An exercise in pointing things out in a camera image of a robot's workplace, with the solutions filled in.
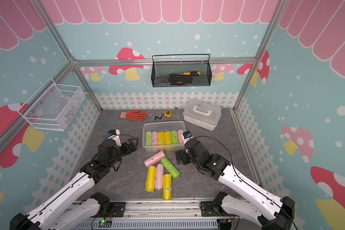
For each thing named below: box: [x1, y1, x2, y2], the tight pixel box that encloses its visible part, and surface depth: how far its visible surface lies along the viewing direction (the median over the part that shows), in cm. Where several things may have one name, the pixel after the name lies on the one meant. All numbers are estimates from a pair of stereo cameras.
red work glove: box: [119, 109, 149, 122], surface depth 119 cm
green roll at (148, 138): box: [144, 131, 153, 147], surface depth 101 cm
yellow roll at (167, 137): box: [164, 130, 173, 145], surface depth 99 cm
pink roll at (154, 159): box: [143, 150, 166, 168], surface depth 90 cm
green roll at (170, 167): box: [160, 157, 181, 180], surface depth 87 cm
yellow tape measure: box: [163, 110, 173, 118], surface depth 118 cm
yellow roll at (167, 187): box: [162, 173, 173, 201], surface depth 80 cm
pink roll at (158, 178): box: [154, 163, 165, 191], surface depth 84 cm
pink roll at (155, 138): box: [151, 131, 158, 146], surface depth 100 cm
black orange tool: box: [170, 79, 187, 86], surface depth 89 cm
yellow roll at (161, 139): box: [157, 131, 165, 146], surface depth 99 cm
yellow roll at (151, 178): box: [145, 165, 157, 193], surface depth 84 cm
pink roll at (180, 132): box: [177, 129, 184, 144], surface depth 102 cm
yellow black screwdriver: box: [169, 71, 201, 76], surface depth 93 cm
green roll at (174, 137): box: [171, 130, 179, 145], surface depth 100 cm
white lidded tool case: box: [183, 99, 222, 132], surface depth 105 cm
